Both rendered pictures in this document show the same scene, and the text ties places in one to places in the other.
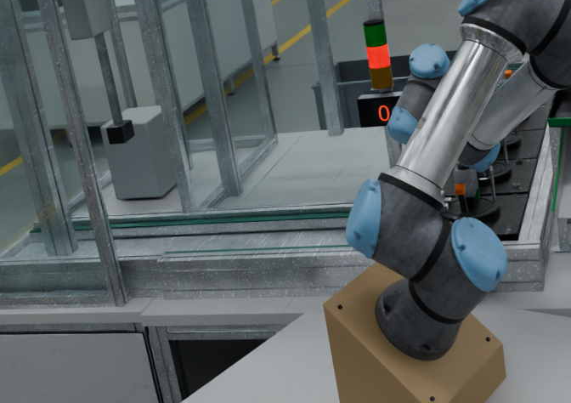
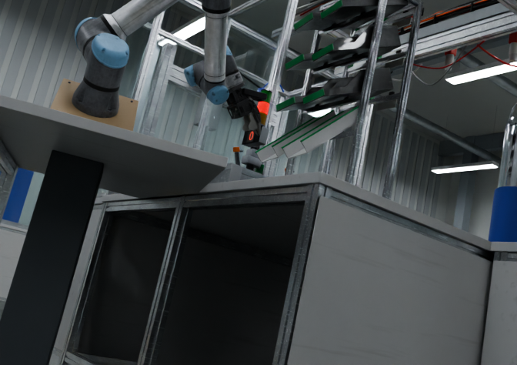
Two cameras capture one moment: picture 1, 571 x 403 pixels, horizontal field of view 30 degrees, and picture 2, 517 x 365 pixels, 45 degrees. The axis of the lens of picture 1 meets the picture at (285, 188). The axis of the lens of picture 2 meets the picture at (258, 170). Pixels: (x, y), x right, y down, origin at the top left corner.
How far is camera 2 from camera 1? 2.34 m
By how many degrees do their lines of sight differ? 48
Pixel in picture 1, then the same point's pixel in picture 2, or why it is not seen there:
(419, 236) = (90, 32)
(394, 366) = (59, 99)
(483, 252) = (106, 41)
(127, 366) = (92, 228)
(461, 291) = (90, 58)
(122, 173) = not seen: hidden behind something
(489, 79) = not seen: outside the picture
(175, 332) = (109, 207)
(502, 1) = not seen: outside the picture
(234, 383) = not seen: hidden behind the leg
